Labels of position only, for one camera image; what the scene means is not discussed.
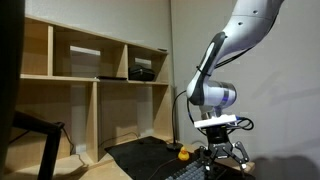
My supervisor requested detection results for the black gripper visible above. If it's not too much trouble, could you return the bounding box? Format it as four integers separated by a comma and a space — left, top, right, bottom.
198, 126, 251, 174

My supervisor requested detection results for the dark mechanical keyboard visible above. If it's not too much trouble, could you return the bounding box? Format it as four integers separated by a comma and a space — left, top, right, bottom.
164, 155, 228, 180

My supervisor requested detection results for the yellow rubber duck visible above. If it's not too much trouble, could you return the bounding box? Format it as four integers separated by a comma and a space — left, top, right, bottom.
177, 146, 190, 162

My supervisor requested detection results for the black gooseneck stand, round base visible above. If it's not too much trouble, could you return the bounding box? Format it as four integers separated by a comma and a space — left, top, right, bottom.
166, 89, 188, 152

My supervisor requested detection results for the black desk mat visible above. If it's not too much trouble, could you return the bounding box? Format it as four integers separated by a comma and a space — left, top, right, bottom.
104, 135, 256, 180

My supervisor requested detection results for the black zip case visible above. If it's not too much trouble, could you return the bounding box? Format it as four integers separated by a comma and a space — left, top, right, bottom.
128, 64, 156, 82

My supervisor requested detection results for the wooden desk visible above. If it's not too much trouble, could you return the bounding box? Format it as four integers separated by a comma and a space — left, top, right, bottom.
3, 133, 256, 180

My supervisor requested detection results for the wooden shelf unit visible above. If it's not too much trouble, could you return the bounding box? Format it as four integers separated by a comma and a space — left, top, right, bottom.
4, 13, 176, 173

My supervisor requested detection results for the flat black device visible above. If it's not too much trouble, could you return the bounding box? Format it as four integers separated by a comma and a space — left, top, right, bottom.
96, 75, 128, 81

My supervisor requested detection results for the black monitor stand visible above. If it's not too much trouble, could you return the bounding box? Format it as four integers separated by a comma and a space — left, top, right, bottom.
12, 110, 66, 180

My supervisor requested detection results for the black computer monitor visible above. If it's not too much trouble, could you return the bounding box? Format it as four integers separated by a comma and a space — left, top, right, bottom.
0, 0, 26, 178

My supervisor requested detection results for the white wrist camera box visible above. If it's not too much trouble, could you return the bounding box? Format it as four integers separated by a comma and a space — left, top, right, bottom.
193, 113, 239, 130

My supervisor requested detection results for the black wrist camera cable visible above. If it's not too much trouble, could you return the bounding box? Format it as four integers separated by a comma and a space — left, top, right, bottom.
229, 116, 255, 132

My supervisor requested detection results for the thin keyboard cable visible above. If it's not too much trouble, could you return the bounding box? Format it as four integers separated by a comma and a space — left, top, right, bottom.
146, 156, 180, 180

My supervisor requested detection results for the black cable in shelf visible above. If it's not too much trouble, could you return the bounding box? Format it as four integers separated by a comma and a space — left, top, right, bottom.
99, 131, 141, 148

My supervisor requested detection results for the black monitor cable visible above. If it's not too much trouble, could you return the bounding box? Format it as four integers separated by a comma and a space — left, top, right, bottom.
61, 127, 90, 166

